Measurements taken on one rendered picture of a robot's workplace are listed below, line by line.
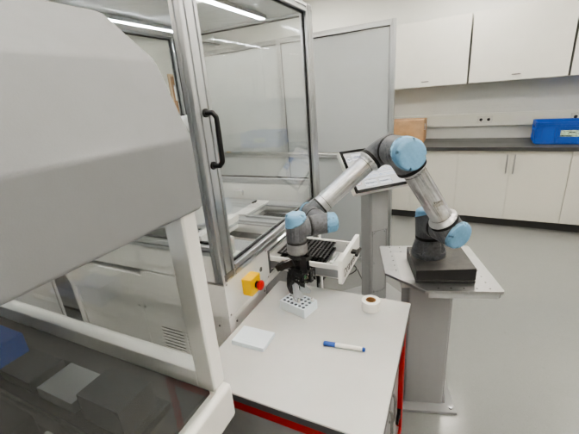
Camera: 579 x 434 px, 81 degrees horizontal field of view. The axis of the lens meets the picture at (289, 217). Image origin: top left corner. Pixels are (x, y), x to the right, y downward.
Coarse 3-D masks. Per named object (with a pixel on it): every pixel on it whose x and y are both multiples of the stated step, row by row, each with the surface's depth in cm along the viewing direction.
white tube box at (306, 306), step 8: (288, 296) 138; (304, 296) 137; (280, 304) 136; (288, 304) 133; (296, 304) 133; (304, 304) 132; (312, 304) 131; (296, 312) 131; (304, 312) 128; (312, 312) 132
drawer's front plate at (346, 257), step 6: (354, 240) 153; (348, 246) 147; (354, 246) 152; (348, 252) 144; (342, 258) 137; (348, 258) 144; (354, 258) 154; (342, 264) 136; (342, 270) 137; (348, 270) 146; (342, 276) 138; (342, 282) 138
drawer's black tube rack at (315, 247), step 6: (312, 240) 163; (318, 240) 163; (324, 240) 162; (312, 246) 157; (318, 246) 156; (324, 246) 156; (282, 252) 153; (312, 252) 151; (318, 252) 150; (330, 252) 156; (312, 258) 152; (318, 258) 146; (324, 258) 151
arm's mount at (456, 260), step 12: (408, 252) 163; (456, 252) 156; (420, 264) 150; (432, 264) 148; (444, 264) 147; (456, 264) 146; (468, 264) 145; (420, 276) 146; (432, 276) 145; (444, 276) 144; (456, 276) 143; (468, 276) 143
